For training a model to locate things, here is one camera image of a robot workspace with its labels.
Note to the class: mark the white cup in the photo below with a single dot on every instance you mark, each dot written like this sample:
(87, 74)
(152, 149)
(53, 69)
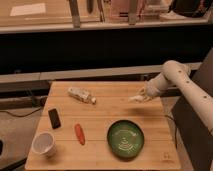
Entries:
(44, 144)

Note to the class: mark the white sponge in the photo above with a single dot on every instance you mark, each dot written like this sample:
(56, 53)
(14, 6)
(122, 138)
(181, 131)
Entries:
(137, 98)

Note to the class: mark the wooden table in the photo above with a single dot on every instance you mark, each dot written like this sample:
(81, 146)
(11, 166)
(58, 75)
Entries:
(112, 104)

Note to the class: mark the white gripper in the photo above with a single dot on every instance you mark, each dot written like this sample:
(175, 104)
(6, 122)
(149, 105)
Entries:
(143, 95)

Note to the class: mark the white paper sheet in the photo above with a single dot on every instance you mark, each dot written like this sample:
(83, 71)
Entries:
(31, 9)

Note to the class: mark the dark panel right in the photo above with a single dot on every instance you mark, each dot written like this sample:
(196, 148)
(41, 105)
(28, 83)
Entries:
(197, 140)

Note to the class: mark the black smartphone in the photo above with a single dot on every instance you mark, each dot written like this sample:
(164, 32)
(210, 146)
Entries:
(54, 118)

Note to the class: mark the green ceramic bowl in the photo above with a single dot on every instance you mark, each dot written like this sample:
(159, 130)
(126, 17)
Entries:
(125, 139)

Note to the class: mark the orange carrot toy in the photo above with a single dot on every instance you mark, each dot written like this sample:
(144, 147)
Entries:
(79, 134)

